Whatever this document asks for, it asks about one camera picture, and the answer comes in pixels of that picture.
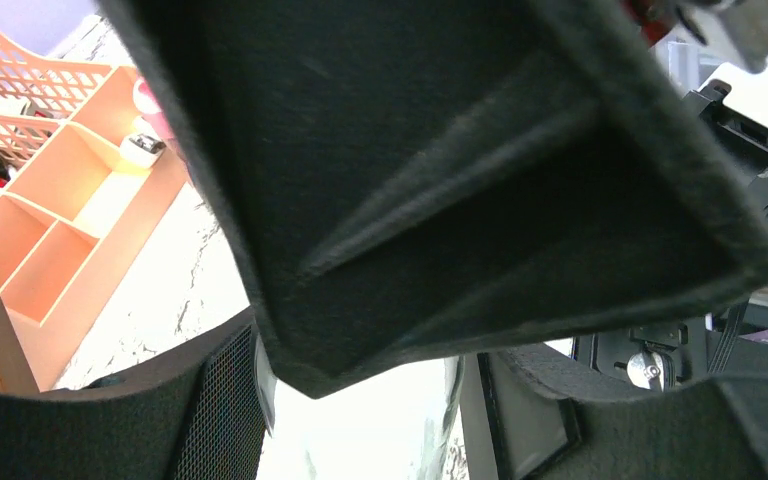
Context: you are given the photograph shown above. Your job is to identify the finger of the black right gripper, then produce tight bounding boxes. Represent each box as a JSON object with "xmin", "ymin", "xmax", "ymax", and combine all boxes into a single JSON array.
[{"xmin": 101, "ymin": 1, "xmax": 768, "ymax": 398}]

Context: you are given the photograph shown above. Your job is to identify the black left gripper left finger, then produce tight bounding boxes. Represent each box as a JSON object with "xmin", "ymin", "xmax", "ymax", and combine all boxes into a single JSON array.
[{"xmin": 0, "ymin": 310, "xmax": 265, "ymax": 479}]

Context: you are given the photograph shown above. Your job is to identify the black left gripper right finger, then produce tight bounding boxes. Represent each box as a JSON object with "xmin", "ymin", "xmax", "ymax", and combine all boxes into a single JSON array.
[{"xmin": 460, "ymin": 344, "xmax": 768, "ymax": 479}]

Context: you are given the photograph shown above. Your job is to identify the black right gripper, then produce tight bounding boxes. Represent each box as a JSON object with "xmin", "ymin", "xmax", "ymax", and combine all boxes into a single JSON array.
[{"xmin": 572, "ymin": 80, "xmax": 768, "ymax": 389}]

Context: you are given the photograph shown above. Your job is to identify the pink capped small bottle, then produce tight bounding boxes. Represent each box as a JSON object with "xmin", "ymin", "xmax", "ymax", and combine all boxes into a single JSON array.
[{"xmin": 132, "ymin": 77, "xmax": 176, "ymax": 140}]

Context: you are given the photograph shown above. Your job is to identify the peach plastic file organizer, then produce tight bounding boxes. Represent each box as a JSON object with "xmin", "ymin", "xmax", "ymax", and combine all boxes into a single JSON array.
[{"xmin": 0, "ymin": 32, "xmax": 187, "ymax": 390}]

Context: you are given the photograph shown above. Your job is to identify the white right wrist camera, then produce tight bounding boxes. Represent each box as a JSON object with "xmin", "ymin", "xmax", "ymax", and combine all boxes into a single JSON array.
[{"xmin": 622, "ymin": 0, "xmax": 768, "ymax": 137}]

